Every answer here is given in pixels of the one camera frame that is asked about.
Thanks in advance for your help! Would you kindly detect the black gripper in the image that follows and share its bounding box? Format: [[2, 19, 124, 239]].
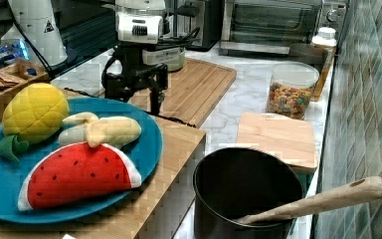
[[101, 43, 168, 116]]

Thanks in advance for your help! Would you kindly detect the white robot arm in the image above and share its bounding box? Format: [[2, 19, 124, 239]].
[[101, 0, 186, 116]]

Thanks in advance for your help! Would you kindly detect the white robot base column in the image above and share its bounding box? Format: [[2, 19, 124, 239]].
[[1, 0, 68, 66]]

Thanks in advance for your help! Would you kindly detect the plush banana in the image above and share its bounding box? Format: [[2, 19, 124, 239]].
[[58, 112, 141, 148]]

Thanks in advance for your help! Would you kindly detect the large bamboo cutting board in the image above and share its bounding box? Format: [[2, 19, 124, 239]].
[[51, 58, 238, 128]]

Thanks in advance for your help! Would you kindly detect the plush watermelon slice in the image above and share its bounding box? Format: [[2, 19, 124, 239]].
[[18, 142, 142, 211]]

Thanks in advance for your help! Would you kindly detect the yellow plush pineapple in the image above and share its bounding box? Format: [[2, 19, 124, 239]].
[[0, 83, 70, 163]]

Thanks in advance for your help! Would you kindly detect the black coffee machine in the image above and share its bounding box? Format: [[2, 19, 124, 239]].
[[168, 0, 224, 52]]

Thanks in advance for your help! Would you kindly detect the black pot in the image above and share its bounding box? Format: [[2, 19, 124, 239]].
[[193, 147, 304, 239]]

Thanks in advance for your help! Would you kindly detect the toaster oven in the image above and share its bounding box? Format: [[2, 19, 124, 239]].
[[219, 0, 350, 55]]

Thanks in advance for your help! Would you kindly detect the clear cereal container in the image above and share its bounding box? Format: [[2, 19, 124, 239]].
[[267, 61, 319, 120]]

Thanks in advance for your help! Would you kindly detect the small wooden board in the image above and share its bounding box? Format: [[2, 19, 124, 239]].
[[237, 113, 318, 174]]

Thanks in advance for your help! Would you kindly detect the blue plate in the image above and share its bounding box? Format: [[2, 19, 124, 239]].
[[0, 98, 162, 224]]

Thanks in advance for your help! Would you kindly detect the dark jar with white lid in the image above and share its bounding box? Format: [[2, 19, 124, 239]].
[[311, 27, 337, 102]]

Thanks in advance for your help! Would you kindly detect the wooden spoon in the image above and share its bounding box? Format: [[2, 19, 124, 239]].
[[235, 176, 382, 225]]

